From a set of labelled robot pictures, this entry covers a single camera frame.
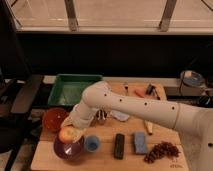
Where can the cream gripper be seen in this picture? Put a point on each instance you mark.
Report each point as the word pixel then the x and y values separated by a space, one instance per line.
pixel 79 132

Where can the red yellow apple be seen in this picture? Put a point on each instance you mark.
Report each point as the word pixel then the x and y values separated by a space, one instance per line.
pixel 67 135

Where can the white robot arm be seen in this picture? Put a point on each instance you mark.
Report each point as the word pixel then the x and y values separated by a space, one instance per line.
pixel 173 115

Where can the red orange bowl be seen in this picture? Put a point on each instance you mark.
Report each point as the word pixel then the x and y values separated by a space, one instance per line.
pixel 53 118

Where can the purple bowl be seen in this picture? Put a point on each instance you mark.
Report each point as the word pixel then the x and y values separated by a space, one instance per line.
pixel 68 151

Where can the small metal cup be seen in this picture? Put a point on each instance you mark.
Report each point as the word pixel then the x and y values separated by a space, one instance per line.
pixel 101 116

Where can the small blue cup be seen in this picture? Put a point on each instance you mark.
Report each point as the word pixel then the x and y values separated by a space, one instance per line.
pixel 92 143

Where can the green plastic tray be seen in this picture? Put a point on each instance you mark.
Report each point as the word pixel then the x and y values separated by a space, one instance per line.
pixel 67 88

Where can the black remote control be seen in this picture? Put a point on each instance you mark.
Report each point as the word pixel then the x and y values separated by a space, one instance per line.
pixel 119 146

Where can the blue sponge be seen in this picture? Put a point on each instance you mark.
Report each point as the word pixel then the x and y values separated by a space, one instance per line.
pixel 140 143

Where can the orange carrot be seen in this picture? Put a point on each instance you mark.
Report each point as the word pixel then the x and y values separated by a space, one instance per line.
pixel 139 93

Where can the black office chair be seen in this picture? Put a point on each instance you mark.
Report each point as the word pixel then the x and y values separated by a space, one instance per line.
pixel 16 126

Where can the bunch of red grapes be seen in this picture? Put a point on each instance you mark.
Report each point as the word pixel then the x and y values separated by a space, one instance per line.
pixel 163 149

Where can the black handled tool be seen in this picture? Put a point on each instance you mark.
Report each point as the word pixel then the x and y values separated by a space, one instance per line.
pixel 151 90

